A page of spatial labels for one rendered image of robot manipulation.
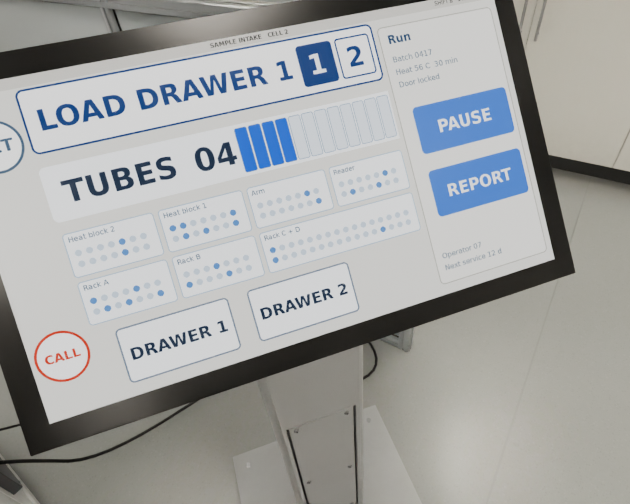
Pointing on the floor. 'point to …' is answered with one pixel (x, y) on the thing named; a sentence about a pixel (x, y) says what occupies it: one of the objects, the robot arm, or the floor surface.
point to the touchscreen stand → (323, 441)
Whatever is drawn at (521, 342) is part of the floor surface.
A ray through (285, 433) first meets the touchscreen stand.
